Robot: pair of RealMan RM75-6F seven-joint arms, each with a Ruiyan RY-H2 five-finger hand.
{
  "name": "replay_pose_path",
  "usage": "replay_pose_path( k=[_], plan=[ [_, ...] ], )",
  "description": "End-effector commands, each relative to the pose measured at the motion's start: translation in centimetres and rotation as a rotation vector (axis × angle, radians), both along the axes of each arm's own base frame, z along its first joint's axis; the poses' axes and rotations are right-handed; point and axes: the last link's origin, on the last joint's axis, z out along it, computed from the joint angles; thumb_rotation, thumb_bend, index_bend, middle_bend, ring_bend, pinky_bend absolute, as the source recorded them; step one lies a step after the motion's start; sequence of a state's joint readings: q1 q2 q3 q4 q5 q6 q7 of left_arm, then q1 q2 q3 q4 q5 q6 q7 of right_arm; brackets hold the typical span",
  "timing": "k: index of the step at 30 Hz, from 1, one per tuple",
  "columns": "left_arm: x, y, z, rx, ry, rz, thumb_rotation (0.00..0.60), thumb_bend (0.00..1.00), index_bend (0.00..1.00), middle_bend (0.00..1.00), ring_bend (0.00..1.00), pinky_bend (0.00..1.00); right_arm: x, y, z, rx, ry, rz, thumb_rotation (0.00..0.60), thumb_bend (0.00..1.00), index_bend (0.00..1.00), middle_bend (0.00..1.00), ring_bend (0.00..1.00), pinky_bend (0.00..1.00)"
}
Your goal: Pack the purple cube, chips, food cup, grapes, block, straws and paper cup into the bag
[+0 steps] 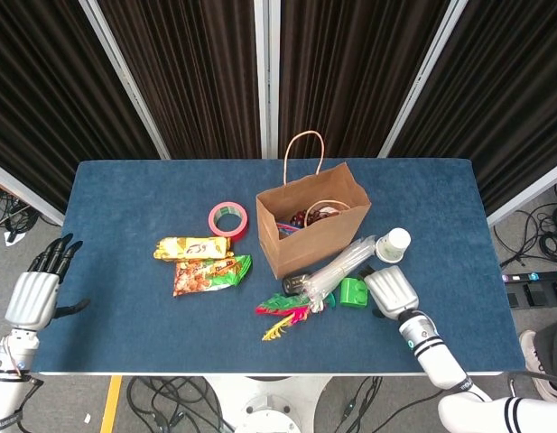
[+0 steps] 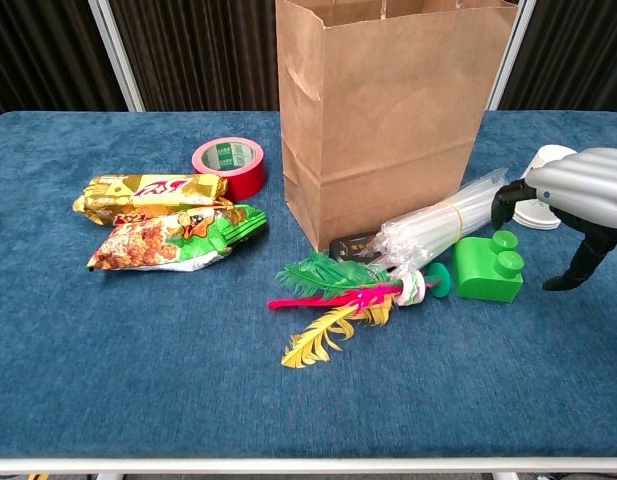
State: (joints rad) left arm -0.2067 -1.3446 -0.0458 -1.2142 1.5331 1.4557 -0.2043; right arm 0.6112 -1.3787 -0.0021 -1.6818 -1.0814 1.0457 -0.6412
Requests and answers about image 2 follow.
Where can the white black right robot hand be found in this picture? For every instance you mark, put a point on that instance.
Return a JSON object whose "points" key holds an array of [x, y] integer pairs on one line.
{"points": [[583, 185]]}

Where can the green toy building block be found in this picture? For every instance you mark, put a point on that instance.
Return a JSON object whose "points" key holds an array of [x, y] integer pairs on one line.
{"points": [[480, 275]]}

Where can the bundle of clear straws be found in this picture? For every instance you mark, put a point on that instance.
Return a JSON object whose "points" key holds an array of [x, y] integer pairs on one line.
{"points": [[433, 225]]}

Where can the green orange snack packet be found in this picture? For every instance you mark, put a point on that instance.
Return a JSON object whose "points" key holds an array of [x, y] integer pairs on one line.
{"points": [[158, 245]]}

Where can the floral paper cup stack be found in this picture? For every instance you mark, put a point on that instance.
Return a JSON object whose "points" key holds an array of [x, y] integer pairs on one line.
{"points": [[535, 217]]}

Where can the dark pleated partition panel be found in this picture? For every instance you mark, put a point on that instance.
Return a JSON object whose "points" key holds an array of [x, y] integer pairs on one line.
{"points": [[38, 50], [203, 50], [573, 50]]}

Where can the colourful feather shuttlecock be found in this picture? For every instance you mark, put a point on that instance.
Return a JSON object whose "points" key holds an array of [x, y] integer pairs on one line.
{"points": [[328, 280]]}

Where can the red tape roll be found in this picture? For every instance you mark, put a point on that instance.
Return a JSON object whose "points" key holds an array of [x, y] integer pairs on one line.
{"points": [[245, 182]]}

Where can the golden snack packet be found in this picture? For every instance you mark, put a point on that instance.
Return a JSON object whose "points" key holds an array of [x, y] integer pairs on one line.
{"points": [[148, 192]]}

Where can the blue table cloth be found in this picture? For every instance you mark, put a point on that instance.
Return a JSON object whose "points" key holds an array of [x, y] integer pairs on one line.
{"points": [[138, 350]]}

